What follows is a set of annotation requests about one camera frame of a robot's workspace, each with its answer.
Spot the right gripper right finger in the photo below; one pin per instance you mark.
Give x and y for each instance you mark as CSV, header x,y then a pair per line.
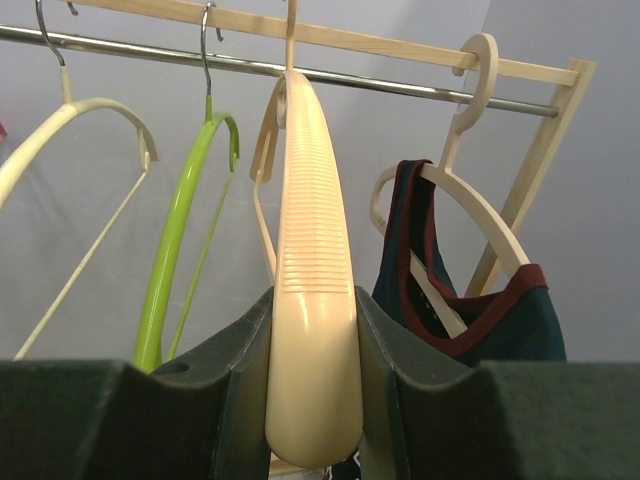
x,y
427,416

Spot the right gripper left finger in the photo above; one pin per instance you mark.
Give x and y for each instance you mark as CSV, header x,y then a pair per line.
x,y
198,416

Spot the green hanger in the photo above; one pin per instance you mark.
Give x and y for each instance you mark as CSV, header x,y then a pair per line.
x,y
147,353

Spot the cream hanger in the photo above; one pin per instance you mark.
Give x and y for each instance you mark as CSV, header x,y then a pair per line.
x,y
314,406
509,251
76,233

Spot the navy tank top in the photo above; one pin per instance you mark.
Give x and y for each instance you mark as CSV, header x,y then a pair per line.
x,y
516,323

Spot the cream hanger front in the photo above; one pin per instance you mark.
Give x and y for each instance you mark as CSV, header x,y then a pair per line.
x,y
76,233

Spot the wooden clothes rack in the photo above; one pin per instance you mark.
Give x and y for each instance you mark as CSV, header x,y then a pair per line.
x,y
573,82

